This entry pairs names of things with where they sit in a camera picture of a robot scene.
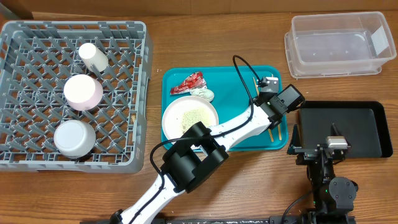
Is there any white cup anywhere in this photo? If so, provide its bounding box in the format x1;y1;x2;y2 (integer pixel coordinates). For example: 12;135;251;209
78;43;109;72

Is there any small white bowl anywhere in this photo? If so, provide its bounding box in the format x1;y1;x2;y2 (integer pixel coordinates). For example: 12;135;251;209
63;74;103;111

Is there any grey metal bowl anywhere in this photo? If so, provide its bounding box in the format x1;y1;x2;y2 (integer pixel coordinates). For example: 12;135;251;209
53;119;96;159

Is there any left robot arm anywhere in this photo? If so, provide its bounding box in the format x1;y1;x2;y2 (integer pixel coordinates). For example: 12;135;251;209
110;85;305;224

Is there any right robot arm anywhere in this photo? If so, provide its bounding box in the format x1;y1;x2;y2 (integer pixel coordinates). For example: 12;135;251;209
281;125;358;223

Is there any black plastic tray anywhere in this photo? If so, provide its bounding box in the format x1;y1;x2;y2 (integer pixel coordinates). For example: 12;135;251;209
298;101;393;158

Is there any teal serving tray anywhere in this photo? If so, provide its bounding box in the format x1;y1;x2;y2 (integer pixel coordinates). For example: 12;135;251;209
162;66;289;151

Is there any crumpled white tissue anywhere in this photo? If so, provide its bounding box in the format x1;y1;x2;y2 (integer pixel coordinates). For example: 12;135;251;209
190;88;215;102

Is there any red snack wrapper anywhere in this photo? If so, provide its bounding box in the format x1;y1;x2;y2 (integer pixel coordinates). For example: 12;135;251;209
170;72;207;95

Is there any large white dinner plate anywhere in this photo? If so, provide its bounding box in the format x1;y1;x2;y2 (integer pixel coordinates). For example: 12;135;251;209
162;96;219;141

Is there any clear plastic container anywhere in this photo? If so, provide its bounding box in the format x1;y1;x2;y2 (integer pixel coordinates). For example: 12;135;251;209
284;12;397;78

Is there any grey plastic dish rack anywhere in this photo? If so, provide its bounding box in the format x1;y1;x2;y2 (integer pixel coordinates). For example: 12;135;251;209
1;21;153;173

